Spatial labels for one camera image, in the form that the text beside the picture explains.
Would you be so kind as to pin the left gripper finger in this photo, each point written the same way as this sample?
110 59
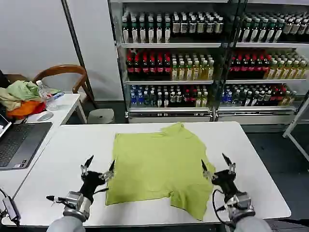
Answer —
85 169
108 175

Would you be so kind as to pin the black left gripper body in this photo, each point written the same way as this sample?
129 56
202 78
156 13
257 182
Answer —
91 182

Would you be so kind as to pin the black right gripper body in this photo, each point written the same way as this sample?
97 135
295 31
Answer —
225 183

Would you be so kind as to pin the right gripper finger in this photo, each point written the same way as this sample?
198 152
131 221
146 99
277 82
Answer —
208 174
232 168

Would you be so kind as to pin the yellow-green shirt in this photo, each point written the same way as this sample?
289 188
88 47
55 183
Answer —
157 169

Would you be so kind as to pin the grey round stool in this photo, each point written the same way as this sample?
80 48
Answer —
100 116

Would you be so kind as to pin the grey computer mouse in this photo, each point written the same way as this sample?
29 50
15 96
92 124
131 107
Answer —
45 116

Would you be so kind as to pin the dark grey laptop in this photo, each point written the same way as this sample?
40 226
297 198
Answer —
21 142

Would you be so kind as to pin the blue packet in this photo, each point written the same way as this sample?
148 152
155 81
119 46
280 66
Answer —
58 94

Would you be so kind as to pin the orange cloth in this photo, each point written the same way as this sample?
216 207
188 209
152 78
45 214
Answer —
26 108

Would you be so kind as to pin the clear plastic water bottle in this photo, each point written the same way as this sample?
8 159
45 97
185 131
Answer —
41 90

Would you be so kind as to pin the pale green cloth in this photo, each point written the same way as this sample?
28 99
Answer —
23 90

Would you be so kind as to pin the beige cloth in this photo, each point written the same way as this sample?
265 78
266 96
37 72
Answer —
8 100

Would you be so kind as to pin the brown wooden chair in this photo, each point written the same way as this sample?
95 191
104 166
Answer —
60 68

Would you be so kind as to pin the drinks shelf with bottles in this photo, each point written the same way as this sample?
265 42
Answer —
265 62
169 62

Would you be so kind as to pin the black office chair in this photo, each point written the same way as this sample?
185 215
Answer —
3 76

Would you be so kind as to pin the white metal frame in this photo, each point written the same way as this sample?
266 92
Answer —
295 117

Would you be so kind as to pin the dark metal wall post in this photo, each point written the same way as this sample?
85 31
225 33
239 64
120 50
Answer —
77 55

